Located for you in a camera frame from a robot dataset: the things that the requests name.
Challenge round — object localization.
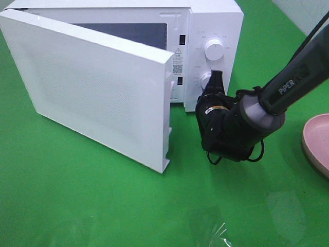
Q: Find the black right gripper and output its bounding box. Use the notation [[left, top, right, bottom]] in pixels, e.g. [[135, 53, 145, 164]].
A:
[[195, 70, 260, 162]]

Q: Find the white microwave door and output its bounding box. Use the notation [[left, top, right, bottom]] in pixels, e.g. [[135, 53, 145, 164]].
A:
[[1, 9, 173, 173]]

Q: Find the pink round plate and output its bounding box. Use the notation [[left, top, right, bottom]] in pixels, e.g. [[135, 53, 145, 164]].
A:
[[302, 113, 328, 178]]

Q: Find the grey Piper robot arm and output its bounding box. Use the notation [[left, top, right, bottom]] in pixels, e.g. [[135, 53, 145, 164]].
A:
[[195, 26, 328, 162]]

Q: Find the white lower timer knob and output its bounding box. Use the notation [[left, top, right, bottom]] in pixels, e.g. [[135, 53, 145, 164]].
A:
[[200, 72, 211, 91]]

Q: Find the white upper power knob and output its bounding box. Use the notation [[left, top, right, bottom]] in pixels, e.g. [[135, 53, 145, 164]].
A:
[[204, 38, 225, 61]]

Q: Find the white microwave oven body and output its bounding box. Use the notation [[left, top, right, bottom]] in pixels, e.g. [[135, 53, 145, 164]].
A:
[[1, 1, 244, 112]]

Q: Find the clear tape strip front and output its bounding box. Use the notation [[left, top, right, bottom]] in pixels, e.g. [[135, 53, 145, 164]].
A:
[[208, 222, 232, 247]]

